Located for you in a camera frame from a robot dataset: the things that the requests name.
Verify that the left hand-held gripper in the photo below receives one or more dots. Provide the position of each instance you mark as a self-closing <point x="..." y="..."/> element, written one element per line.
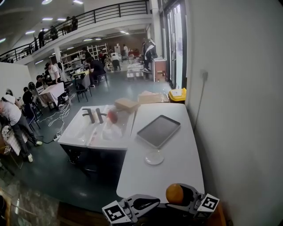
<point x="116" y="213"/>

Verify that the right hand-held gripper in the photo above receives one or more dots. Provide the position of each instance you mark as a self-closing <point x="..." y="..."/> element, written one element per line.
<point x="207" y="204"/>

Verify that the brown potato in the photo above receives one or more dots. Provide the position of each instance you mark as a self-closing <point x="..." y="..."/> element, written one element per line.
<point x="174" y="194"/>

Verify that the white round holder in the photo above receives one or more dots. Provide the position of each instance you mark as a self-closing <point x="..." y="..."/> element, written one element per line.
<point x="154" y="158"/>

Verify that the dark basin cabinet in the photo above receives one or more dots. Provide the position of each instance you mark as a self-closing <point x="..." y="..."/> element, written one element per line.
<point x="99" y="161"/>

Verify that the white basin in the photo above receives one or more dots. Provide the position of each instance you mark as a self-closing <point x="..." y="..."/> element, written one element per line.
<point x="74" y="130"/>
<point x="115" y="143"/>

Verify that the grey rectangular tray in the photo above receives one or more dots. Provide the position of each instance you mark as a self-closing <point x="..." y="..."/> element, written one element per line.
<point x="158" y="130"/>

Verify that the clear plastic bag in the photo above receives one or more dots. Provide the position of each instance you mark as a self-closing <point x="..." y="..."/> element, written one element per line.
<point x="111" y="132"/>

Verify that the red packet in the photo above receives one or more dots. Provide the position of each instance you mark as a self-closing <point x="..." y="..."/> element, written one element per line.
<point x="112" y="116"/>

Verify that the tan cardboard box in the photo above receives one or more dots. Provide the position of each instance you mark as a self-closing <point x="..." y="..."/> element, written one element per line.
<point x="127" y="105"/>

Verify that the yellow bin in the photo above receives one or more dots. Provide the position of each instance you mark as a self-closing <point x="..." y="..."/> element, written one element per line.
<point x="177" y="95"/>

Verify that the flat cardboard boxes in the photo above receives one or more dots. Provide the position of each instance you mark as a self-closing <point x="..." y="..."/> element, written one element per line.
<point x="152" y="97"/>

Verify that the white power strip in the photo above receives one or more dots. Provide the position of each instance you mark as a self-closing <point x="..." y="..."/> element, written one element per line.
<point x="57" y="137"/>

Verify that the brown cabinet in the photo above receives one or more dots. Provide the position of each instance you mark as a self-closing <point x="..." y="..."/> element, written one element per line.
<point x="159" y="70"/>

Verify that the black stool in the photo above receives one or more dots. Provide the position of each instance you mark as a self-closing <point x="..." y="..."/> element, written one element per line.
<point x="102" y="77"/>

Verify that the black chair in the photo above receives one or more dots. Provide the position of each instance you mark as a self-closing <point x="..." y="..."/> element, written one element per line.
<point x="83" y="85"/>

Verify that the table with patterned cloth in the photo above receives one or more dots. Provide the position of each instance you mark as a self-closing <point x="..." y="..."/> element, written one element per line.
<point x="53" y="92"/>

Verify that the hanging black white jacket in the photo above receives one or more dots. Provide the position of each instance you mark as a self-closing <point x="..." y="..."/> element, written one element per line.
<point x="149" y="53"/>

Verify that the glass door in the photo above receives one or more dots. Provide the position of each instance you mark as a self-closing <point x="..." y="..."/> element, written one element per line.
<point x="174" y="44"/>

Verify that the white shelf rack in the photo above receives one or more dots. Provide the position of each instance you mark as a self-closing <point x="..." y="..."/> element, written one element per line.
<point x="75" y="59"/>

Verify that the black balcony railing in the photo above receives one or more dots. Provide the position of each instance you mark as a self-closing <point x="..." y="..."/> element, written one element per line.
<point x="88" y="15"/>

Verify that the round ceiling light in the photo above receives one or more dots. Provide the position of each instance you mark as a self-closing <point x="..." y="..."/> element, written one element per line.
<point x="47" y="1"/>

